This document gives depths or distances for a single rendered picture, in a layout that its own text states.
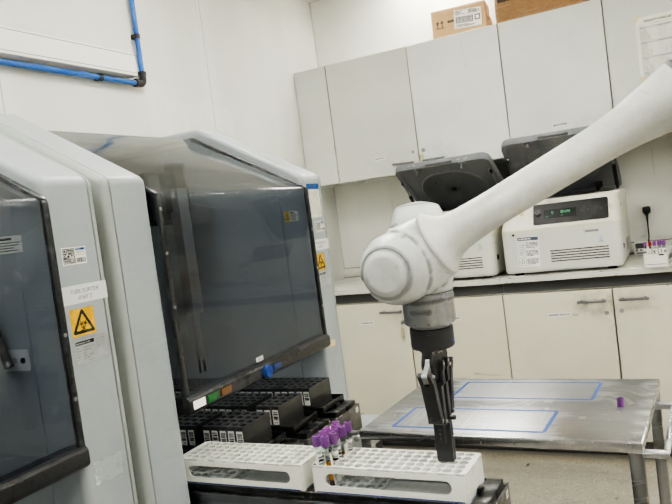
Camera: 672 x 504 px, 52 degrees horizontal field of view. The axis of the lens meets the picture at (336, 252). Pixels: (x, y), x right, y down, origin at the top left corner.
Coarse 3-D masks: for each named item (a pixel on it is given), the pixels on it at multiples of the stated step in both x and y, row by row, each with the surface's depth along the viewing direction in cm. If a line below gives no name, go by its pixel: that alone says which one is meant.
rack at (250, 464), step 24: (192, 456) 141; (216, 456) 139; (240, 456) 137; (264, 456) 135; (288, 456) 133; (312, 456) 131; (192, 480) 140; (216, 480) 137; (240, 480) 134; (264, 480) 138; (288, 480) 136; (312, 480) 130
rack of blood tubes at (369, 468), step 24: (360, 456) 128; (384, 456) 126; (408, 456) 126; (432, 456) 123; (456, 456) 122; (480, 456) 121; (360, 480) 126; (384, 480) 129; (408, 480) 128; (432, 480) 127; (456, 480) 114; (480, 480) 120
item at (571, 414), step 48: (480, 384) 183; (528, 384) 177; (576, 384) 172; (624, 384) 166; (384, 432) 154; (432, 432) 150; (480, 432) 146; (528, 432) 142; (576, 432) 138; (624, 432) 135
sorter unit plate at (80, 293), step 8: (104, 280) 121; (64, 288) 114; (72, 288) 115; (80, 288) 116; (88, 288) 118; (96, 288) 120; (104, 288) 121; (64, 296) 113; (72, 296) 115; (80, 296) 116; (88, 296) 118; (96, 296) 119; (104, 296) 121; (64, 304) 113; (72, 304) 115
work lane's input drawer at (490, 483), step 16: (496, 480) 121; (192, 496) 138; (208, 496) 136; (224, 496) 134; (240, 496) 132; (256, 496) 131; (272, 496) 130; (288, 496) 129; (304, 496) 127; (320, 496) 125; (336, 496) 124; (352, 496) 122; (368, 496) 121; (480, 496) 115; (496, 496) 117
